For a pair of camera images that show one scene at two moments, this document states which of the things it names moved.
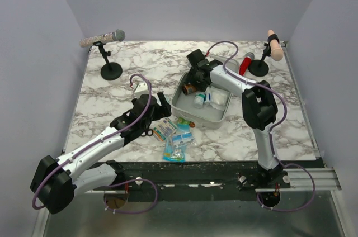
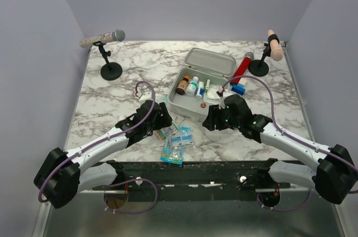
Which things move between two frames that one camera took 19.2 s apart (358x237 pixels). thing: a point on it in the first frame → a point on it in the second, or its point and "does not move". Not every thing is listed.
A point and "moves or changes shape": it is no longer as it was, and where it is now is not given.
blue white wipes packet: x=183 y=138 does not move
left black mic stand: x=111 y=71 does not move
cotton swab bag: x=174 y=152 does not move
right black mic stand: x=260 y=68 does not move
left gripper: x=163 y=110 → x=163 y=120
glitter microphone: x=117 y=34 does not move
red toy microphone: x=248 y=57 does not move
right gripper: x=190 y=78 → x=214 y=111
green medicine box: x=181 y=122 moves or changes shape
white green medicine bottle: x=199 y=99 → x=192 y=85
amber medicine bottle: x=188 y=89 → x=182 y=85
